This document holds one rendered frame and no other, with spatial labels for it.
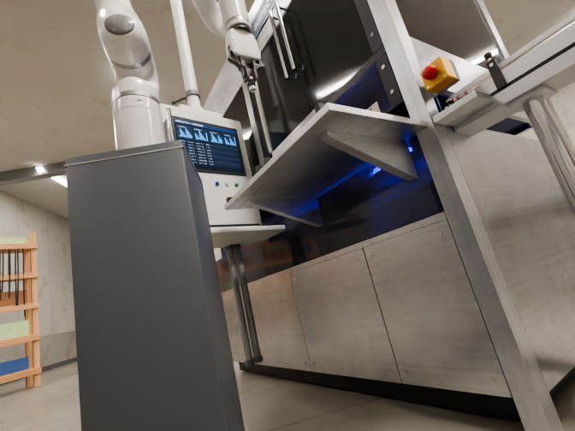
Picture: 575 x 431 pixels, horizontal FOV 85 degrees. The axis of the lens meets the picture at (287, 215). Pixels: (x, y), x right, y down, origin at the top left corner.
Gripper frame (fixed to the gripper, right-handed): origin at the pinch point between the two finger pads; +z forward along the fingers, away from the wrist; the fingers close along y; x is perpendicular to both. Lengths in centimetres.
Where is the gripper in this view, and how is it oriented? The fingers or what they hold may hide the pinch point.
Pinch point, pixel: (249, 75)
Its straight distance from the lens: 106.4
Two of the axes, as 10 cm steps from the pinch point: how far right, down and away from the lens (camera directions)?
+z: 2.3, 9.4, -2.4
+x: 5.1, -3.3, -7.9
